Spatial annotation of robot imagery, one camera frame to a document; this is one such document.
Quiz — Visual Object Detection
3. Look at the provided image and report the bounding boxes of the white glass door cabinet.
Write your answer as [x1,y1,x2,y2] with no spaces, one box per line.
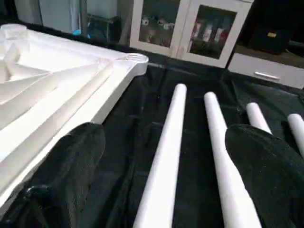
[129,0,253,69]

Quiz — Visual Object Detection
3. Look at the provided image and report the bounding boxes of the black work mat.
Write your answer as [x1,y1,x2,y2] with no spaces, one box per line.
[0,19,304,228]

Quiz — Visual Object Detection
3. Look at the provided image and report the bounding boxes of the white drawer unit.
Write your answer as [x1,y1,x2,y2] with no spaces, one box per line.
[228,52,304,90]

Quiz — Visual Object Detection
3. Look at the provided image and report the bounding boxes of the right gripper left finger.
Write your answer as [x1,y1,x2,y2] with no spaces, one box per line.
[0,122,106,228]

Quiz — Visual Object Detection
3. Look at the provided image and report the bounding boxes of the white plastic table top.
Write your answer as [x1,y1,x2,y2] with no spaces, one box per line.
[0,24,149,209]

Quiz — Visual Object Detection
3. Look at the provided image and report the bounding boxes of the white plastic table leg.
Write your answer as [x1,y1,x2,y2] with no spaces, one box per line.
[204,92,263,228]
[133,84,187,228]
[246,102,274,136]
[286,113,304,158]

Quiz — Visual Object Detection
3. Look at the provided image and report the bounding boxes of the light blue plastic object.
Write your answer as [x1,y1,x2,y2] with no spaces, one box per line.
[71,26,96,39]

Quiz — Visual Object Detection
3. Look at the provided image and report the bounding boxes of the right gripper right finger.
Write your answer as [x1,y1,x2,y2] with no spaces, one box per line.
[225,124,304,228]

